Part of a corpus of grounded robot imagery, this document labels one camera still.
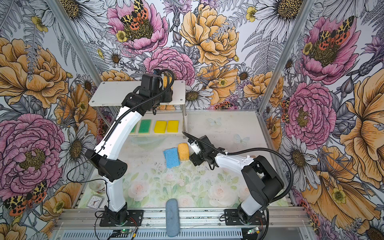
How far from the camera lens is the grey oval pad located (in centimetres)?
70

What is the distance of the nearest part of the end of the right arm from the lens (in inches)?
26.5

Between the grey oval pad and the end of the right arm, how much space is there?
0.23 meters
